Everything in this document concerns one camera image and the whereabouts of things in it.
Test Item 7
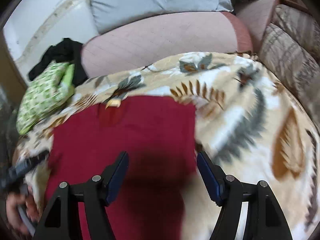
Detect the dark red garment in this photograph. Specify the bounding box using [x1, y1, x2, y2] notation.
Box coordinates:
[44, 96, 196, 239]

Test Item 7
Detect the person's left hand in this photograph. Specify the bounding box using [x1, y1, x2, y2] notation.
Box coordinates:
[5, 184, 41, 237]

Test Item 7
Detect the beige leaf pattern fleece blanket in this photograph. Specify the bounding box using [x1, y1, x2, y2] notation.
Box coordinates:
[14, 53, 319, 239]

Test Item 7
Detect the green white patterned cloth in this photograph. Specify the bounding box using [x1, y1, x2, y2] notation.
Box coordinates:
[16, 61, 74, 135]

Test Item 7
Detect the black crumpled garment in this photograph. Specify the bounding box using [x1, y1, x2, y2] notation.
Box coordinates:
[28, 38, 88, 87]

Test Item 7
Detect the brown striped quilt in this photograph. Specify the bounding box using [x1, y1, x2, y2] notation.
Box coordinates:
[259, 4, 319, 126]

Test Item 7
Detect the pink long bolster pillow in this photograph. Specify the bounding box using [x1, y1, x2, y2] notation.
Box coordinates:
[81, 12, 253, 77]

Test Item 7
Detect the light grey pillow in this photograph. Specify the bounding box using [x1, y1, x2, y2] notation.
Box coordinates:
[83, 0, 234, 35]

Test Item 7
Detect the pink brown patch blanket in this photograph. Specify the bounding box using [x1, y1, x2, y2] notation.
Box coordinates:
[234, 0, 280, 53]

